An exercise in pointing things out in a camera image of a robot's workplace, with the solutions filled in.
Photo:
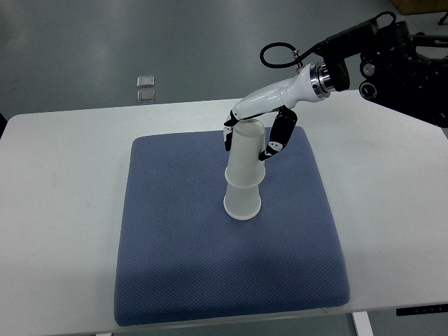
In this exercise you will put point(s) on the lower metal floor plate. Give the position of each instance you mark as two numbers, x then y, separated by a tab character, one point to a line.
146	96

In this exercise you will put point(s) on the upper metal floor plate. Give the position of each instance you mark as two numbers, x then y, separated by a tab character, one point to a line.
145	81

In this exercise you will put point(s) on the brown cardboard box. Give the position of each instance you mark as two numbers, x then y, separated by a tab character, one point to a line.
415	7

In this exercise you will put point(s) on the black tripod leg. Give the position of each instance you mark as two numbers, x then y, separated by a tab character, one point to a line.
443	19

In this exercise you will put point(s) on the black table control panel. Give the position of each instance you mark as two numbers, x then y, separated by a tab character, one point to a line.
421	310

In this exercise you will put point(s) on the blue textured cushion mat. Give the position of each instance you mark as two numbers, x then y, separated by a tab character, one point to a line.
182	258

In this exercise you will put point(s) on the black white object left edge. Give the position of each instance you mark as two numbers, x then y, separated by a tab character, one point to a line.
3	124

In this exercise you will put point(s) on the white paper cup on mat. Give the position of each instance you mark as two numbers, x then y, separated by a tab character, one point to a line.
242	203

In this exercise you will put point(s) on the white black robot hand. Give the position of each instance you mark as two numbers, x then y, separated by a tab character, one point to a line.
312	84

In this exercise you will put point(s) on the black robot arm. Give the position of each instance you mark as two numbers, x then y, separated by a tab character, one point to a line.
395	75

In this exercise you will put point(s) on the white paper cup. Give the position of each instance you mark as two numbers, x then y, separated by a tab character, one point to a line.
244	169
242	203

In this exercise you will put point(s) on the white table leg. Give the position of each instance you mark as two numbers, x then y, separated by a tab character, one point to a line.
362	324

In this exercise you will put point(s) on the metal floor plate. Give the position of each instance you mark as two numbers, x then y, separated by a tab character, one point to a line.
145	81
146	96

